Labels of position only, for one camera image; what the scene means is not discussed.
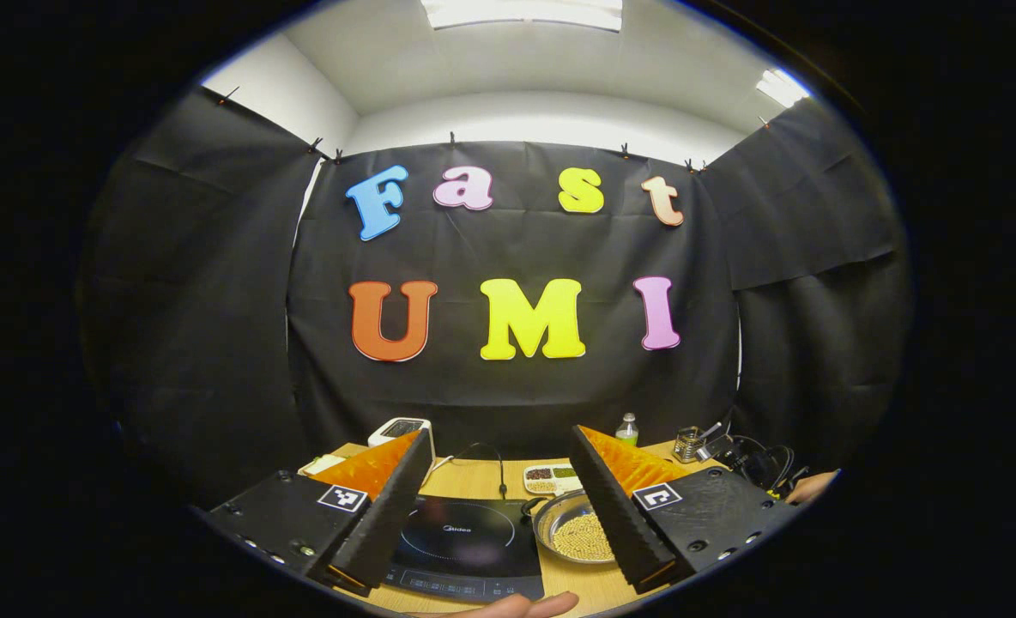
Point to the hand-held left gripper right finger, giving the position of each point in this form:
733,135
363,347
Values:
611,515

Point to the green label drink bottle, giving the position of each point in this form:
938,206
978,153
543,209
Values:
627,432

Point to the ceiling light panel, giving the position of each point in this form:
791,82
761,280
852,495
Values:
781,87
521,13

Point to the white divided bean dish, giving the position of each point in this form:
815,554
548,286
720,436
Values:
551,474

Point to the white bread slice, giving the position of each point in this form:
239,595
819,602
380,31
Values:
323,464

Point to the black induction cooktop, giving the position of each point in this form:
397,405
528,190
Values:
465,536

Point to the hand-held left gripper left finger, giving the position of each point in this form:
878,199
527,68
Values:
388,515

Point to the white toaster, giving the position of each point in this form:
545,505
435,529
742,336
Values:
401,427

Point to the steel pot with soybeans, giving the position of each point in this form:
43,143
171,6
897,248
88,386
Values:
577,536

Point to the black backdrop cloth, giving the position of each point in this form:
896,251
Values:
216,300

